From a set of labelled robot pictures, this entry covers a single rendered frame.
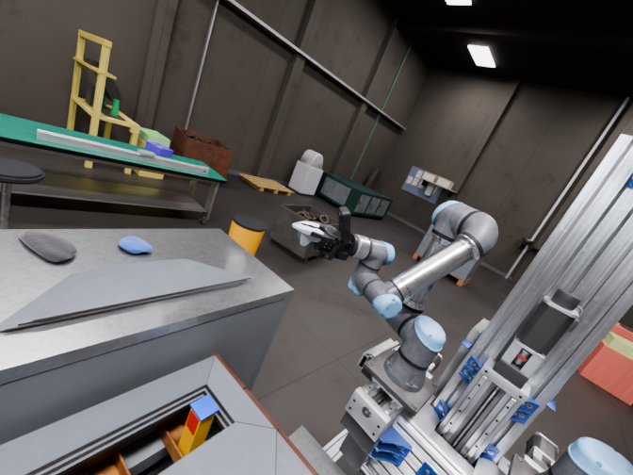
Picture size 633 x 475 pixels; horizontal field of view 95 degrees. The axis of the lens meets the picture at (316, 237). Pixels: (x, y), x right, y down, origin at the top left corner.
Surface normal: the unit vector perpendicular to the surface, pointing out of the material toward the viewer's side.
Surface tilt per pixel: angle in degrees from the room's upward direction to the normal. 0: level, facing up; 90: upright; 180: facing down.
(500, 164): 90
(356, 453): 90
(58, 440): 0
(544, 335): 90
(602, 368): 90
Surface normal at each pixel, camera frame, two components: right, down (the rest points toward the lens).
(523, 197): -0.65, -0.02
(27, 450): 0.38, -0.88
